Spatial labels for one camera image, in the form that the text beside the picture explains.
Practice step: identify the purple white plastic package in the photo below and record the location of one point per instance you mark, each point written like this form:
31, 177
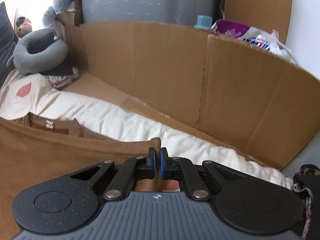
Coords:
255, 37

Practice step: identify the white patterned bed sheet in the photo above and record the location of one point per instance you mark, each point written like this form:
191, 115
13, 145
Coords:
22, 94

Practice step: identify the brown t-shirt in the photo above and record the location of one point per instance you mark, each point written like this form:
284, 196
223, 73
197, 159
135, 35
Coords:
32, 153

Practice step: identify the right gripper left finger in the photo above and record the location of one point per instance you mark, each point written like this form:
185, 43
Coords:
115, 182

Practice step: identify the small brown plush toy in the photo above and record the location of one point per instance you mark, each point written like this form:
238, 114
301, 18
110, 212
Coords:
23, 27

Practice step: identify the brown cardboard sheet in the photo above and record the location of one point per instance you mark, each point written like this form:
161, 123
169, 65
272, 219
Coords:
236, 94

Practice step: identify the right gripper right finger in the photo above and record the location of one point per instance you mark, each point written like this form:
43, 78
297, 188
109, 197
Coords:
199, 182

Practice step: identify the blue bottle cap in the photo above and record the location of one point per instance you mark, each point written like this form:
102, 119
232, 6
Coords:
203, 22

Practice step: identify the grey neck pillow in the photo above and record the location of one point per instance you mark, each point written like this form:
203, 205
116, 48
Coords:
38, 52

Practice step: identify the dark patterned clothes pile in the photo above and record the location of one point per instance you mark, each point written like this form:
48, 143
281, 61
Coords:
306, 186

